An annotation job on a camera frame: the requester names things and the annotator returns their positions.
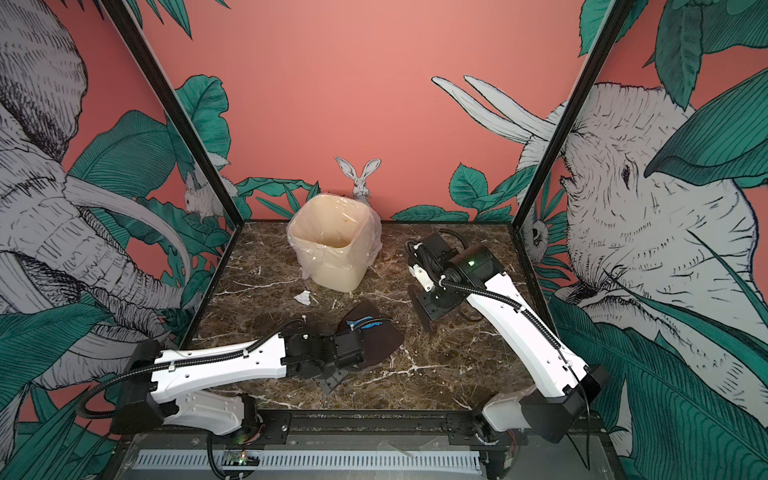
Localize blue paper scrap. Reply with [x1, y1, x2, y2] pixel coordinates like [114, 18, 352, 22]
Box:
[347, 317, 386, 330]

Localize dark brown dustpan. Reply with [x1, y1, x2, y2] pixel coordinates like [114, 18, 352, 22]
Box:
[336, 299, 405, 371]

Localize dark brown hand brush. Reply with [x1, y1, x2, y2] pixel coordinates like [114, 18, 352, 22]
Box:
[408, 285, 434, 335]

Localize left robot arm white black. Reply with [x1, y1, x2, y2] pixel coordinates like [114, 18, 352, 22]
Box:
[76, 317, 377, 436]

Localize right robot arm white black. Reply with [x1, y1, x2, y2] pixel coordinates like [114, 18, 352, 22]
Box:
[405, 229, 610, 443]

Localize white paper scrap left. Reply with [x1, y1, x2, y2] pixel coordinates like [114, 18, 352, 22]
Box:
[294, 290, 312, 306]

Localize cream plastic trash bin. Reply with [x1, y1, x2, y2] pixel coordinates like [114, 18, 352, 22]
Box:
[287, 193, 380, 294]

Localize clear plastic bin liner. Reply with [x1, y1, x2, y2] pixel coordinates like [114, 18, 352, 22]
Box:
[286, 193, 384, 283]

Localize small green circuit board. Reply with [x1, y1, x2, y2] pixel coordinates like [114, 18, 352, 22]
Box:
[221, 451, 261, 469]

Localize white perforated vent strip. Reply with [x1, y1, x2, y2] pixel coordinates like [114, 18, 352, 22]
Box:
[133, 449, 483, 474]

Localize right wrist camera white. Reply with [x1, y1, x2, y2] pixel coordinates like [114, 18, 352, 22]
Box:
[408, 258, 434, 292]

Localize black front mounting rail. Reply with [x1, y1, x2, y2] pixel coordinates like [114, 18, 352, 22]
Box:
[101, 409, 628, 480]

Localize black right frame post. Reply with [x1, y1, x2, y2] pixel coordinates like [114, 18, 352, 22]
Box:
[512, 0, 634, 232]

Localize black frame post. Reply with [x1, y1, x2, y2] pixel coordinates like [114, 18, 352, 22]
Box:
[101, 0, 245, 230]
[512, 0, 634, 232]

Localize black left frame post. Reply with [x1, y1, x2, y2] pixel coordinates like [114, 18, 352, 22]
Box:
[101, 0, 245, 230]

